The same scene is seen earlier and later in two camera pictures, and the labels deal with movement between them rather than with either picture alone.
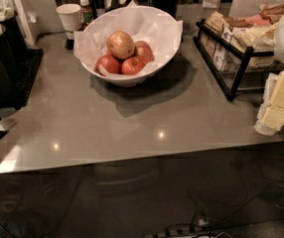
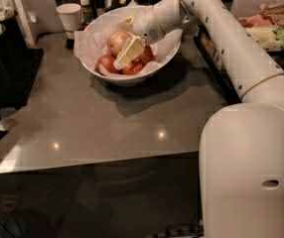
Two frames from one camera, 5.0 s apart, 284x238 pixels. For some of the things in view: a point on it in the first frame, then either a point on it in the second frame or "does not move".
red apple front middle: [131, 65] does not move
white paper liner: [152, 27] does not move
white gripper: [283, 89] -> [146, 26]
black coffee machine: [7, 71] does not move
